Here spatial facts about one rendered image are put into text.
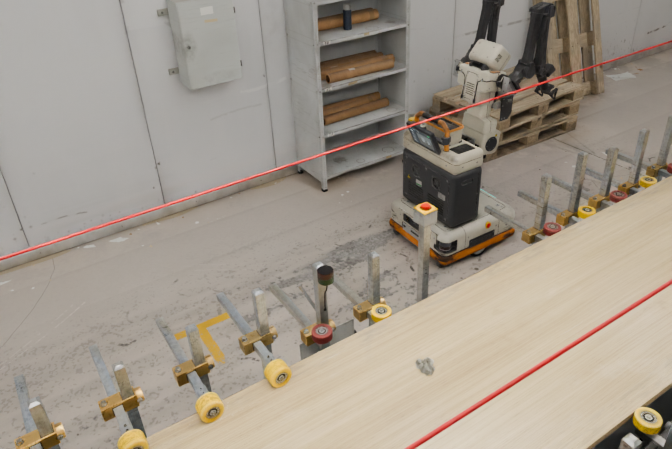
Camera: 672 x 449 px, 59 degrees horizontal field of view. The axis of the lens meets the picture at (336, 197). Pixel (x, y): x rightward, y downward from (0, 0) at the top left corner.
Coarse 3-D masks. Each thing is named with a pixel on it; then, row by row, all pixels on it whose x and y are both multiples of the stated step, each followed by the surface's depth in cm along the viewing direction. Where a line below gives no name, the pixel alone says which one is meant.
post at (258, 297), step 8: (256, 288) 208; (256, 296) 206; (264, 296) 208; (256, 304) 208; (264, 304) 210; (256, 312) 211; (264, 312) 211; (256, 320) 214; (264, 320) 213; (264, 328) 214; (264, 368) 225; (264, 376) 229
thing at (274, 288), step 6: (270, 288) 257; (276, 288) 255; (276, 294) 253; (282, 294) 252; (282, 300) 249; (288, 300) 248; (288, 306) 245; (294, 306) 245; (294, 312) 242; (300, 312) 241; (300, 318) 238; (306, 318) 238; (300, 324) 239; (306, 324) 235; (324, 348) 227
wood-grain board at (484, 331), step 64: (640, 192) 302; (512, 256) 261; (576, 256) 259; (640, 256) 257; (384, 320) 229; (448, 320) 228; (512, 320) 226; (576, 320) 225; (640, 320) 223; (256, 384) 205; (320, 384) 203; (384, 384) 202; (448, 384) 201; (576, 384) 198; (640, 384) 197; (192, 448) 184; (256, 448) 183; (320, 448) 182; (384, 448) 181; (448, 448) 180; (512, 448) 179; (576, 448) 178
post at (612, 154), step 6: (612, 150) 299; (618, 150) 300; (612, 156) 300; (606, 162) 304; (612, 162) 301; (606, 168) 305; (612, 168) 304; (606, 174) 306; (612, 174) 306; (606, 180) 308; (606, 186) 309; (600, 192) 313; (606, 192) 311; (600, 210) 317
